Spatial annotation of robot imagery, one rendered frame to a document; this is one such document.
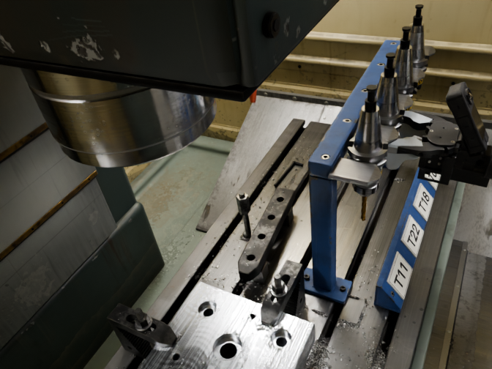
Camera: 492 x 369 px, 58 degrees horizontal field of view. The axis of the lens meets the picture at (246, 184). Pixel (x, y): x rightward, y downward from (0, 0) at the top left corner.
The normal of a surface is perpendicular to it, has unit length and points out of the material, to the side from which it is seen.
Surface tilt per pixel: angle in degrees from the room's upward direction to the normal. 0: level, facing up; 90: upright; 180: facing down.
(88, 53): 90
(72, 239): 91
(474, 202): 24
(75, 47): 90
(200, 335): 0
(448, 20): 90
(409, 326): 0
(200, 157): 0
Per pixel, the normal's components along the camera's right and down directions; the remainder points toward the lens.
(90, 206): 0.88, 0.21
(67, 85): -0.22, 0.65
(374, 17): -0.46, 0.62
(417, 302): -0.12, -0.76
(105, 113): 0.04, 0.64
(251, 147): -0.31, -0.43
